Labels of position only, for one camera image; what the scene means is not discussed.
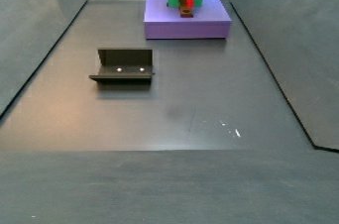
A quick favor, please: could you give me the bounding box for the purple base board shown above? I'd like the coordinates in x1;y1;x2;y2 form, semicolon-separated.
142;0;232;40

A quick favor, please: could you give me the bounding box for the black angle bracket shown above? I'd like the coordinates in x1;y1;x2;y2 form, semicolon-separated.
88;48;153;82

